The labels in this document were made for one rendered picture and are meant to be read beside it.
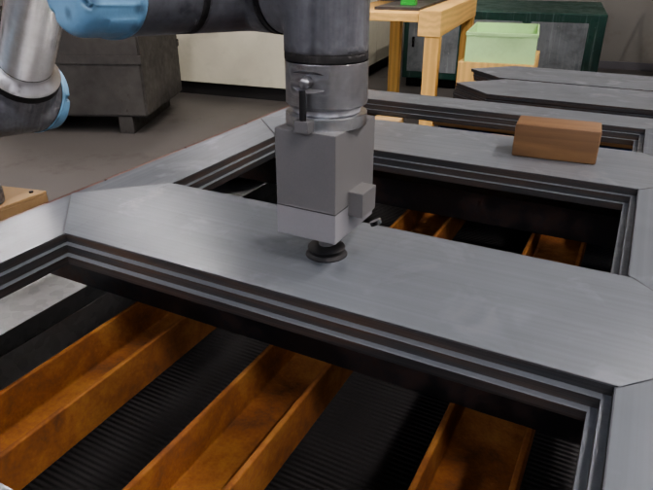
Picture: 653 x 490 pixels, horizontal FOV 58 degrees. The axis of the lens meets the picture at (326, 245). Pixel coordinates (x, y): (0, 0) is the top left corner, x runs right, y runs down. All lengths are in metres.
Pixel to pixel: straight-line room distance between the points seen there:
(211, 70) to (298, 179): 4.89
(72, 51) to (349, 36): 3.94
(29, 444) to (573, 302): 0.51
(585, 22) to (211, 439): 5.23
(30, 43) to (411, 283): 0.72
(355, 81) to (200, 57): 4.95
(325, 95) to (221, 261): 0.20
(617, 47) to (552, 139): 6.47
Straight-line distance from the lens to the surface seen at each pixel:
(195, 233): 0.67
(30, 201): 1.19
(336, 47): 0.51
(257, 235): 0.65
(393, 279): 0.56
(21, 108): 1.14
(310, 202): 0.54
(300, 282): 0.56
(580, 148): 0.95
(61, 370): 0.73
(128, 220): 0.72
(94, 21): 0.50
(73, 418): 0.66
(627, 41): 7.40
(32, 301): 0.93
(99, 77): 4.37
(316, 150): 0.52
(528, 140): 0.95
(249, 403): 0.67
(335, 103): 0.52
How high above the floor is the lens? 1.12
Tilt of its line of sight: 26 degrees down
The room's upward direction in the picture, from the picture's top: straight up
